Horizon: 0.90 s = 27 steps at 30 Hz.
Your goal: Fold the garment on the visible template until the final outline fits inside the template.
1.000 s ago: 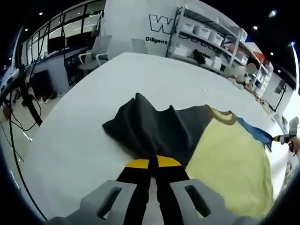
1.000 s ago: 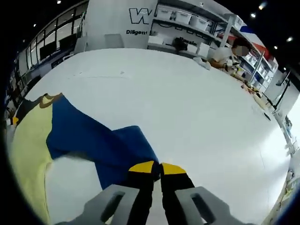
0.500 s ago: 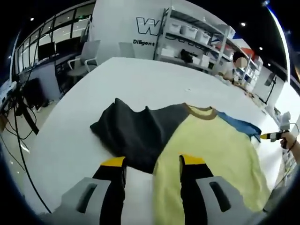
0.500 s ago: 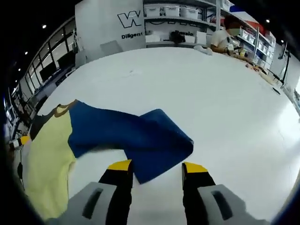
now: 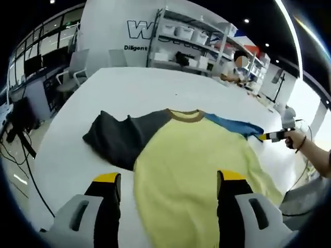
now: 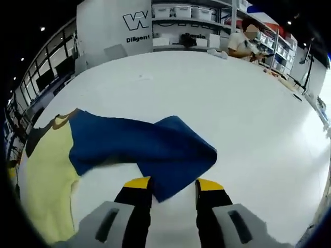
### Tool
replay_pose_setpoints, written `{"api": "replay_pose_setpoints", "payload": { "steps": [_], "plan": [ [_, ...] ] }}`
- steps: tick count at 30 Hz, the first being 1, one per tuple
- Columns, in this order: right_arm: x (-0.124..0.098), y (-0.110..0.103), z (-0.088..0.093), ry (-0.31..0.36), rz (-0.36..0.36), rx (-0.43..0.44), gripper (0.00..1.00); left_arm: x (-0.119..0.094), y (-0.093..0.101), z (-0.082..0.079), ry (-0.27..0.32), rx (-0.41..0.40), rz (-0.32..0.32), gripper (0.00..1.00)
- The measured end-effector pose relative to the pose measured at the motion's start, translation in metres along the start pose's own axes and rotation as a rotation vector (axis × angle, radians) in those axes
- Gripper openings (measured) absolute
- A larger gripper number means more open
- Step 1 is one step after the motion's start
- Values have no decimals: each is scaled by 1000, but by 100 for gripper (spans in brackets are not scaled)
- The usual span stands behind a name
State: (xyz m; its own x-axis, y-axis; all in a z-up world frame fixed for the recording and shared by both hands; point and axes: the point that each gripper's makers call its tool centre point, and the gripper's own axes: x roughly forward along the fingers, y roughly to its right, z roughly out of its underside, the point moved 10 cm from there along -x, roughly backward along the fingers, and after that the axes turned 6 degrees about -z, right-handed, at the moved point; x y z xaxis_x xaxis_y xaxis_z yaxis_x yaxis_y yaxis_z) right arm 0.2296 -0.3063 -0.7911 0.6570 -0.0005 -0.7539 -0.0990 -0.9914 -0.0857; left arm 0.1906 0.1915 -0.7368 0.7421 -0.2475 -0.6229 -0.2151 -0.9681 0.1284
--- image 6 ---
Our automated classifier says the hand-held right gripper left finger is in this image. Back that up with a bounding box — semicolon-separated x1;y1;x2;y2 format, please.
79;176;154;248

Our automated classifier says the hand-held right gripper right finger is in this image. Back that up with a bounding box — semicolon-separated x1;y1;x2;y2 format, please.
194;177;293;248

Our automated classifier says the yellow garment with coloured sleeves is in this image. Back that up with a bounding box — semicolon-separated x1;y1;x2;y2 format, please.
19;108;218;245

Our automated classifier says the black monitor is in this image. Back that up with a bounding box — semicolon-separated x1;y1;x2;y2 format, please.
55;61;74;77
36;69;56;90

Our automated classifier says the grey office chair with armrests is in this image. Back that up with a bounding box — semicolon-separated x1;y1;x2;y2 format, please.
74;54;88;73

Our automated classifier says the white cloth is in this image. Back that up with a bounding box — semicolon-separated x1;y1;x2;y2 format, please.
208;49;229;59

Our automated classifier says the black tripod stand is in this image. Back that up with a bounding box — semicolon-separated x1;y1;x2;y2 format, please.
287;40;315;97

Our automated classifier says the white shelf with bins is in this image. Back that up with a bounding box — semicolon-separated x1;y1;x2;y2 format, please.
255;20;298;75

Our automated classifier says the black bag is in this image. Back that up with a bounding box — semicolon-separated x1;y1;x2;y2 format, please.
180;33;199;48

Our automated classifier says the grey metal storage shelf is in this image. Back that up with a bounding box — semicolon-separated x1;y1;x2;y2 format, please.
151;0;243;53

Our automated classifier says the white storage bin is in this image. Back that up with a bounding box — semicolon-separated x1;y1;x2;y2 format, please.
152;6;172;17
173;6;193;18
193;6;214;19

